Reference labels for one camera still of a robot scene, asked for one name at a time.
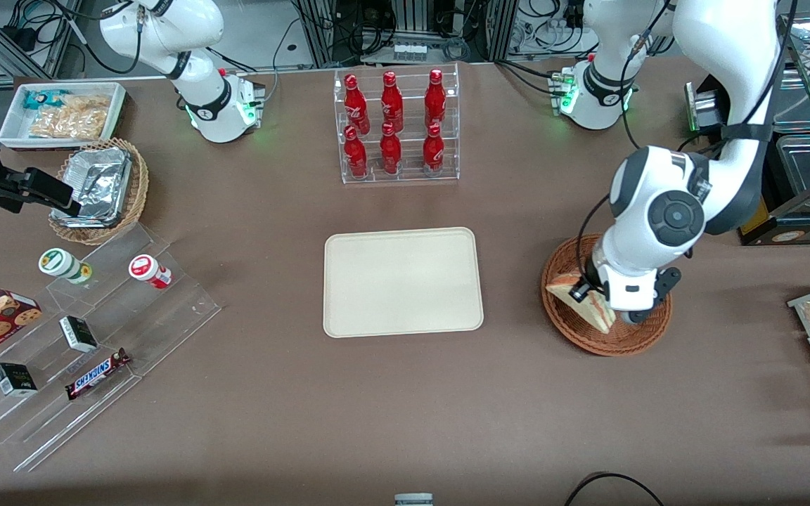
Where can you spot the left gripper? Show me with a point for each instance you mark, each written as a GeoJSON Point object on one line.
{"type": "Point", "coordinates": [586, 284]}

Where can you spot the triangle sandwich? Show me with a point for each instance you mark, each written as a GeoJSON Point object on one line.
{"type": "Point", "coordinates": [591, 309]}

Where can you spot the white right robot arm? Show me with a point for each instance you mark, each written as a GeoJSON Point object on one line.
{"type": "Point", "coordinates": [215, 105]}

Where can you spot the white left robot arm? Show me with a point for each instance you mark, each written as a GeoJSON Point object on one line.
{"type": "Point", "coordinates": [630, 239]}

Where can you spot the round brown wicker basket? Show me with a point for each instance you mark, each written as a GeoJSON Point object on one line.
{"type": "Point", "coordinates": [616, 337]}

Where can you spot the light wicker basket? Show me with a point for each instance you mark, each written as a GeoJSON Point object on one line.
{"type": "Point", "coordinates": [134, 200]}

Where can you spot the cream plastic tray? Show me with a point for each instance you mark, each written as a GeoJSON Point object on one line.
{"type": "Point", "coordinates": [403, 281]}

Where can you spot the white rectangular snack bin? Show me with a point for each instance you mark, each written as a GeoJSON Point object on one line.
{"type": "Point", "coordinates": [11, 130]}

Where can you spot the aluminium foil container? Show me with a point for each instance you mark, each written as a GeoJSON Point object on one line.
{"type": "Point", "coordinates": [99, 183]}

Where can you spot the green capped white jar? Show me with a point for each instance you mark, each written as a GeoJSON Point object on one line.
{"type": "Point", "coordinates": [60, 264]}

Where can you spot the clear bag of chips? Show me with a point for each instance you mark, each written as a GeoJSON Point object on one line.
{"type": "Point", "coordinates": [71, 119]}

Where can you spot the blue snack packet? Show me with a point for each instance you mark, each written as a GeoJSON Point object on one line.
{"type": "Point", "coordinates": [43, 99]}

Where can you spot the red capped white jar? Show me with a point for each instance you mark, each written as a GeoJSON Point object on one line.
{"type": "Point", "coordinates": [148, 270]}

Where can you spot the small black carton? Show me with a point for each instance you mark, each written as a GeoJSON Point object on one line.
{"type": "Point", "coordinates": [15, 379]}
{"type": "Point", "coordinates": [79, 334]}

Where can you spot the clear acrylic stepped shelf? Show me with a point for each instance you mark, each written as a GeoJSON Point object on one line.
{"type": "Point", "coordinates": [152, 323]}

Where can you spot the snickers chocolate bar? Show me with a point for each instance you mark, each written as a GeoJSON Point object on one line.
{"type": "Point", "coordinates": [95, 374]}

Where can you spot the black yellow food warmer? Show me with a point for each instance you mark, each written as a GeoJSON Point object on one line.
{"type": "Point", "coordinates": [806, 176]}

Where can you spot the red cola bottle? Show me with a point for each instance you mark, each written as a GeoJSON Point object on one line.
{"type": "Point", "coordinates": [355, 154]}
{"type": "Point", "coordinates": [356, 98]}
{"type": "Point", "coordinates": [391, 98]}
{"type": "Point", "coordinates": [434, 151]}
{"type": "Point", "coordinates": [435, 95]}
{"type": "Point", "coordinates": [391, 151]}

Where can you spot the clear acrylic bottle rack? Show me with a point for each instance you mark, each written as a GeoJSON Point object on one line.
{"type": "Point", "coordinates": [398, 176]}

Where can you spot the small grey device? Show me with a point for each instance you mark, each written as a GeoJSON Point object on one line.
{"type": "Point", "coordinates": [413, 500]}

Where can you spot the white power strip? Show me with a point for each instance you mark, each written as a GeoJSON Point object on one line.
{"type": "Point", "coordinates": [409, 50]}

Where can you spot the aluminium frame rack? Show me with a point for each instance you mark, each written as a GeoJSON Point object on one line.
{"type": "Point", "coordinates": [405, 17]}

